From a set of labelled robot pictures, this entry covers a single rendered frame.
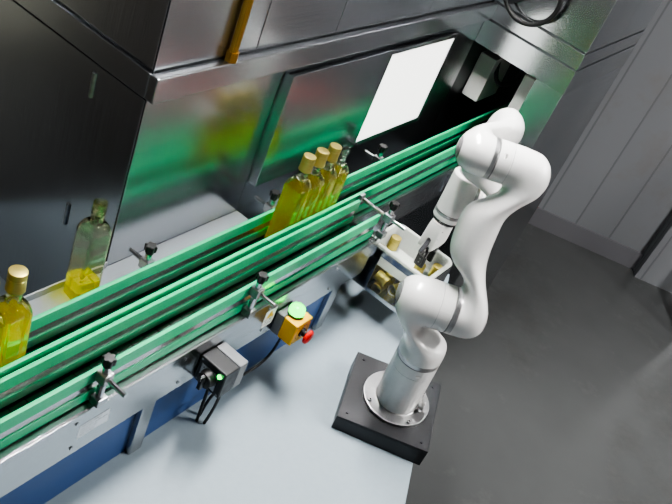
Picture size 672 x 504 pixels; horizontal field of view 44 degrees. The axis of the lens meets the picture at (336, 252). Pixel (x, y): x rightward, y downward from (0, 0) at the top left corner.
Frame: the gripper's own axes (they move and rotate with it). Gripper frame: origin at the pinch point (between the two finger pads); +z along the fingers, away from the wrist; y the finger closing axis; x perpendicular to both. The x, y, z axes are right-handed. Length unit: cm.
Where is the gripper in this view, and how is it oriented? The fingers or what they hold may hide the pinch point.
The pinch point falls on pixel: (424, 257)
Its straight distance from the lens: 254.5
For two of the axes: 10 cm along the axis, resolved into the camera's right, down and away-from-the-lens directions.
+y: -5.7, 3.1, -7.6
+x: 7.5, 5.8, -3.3
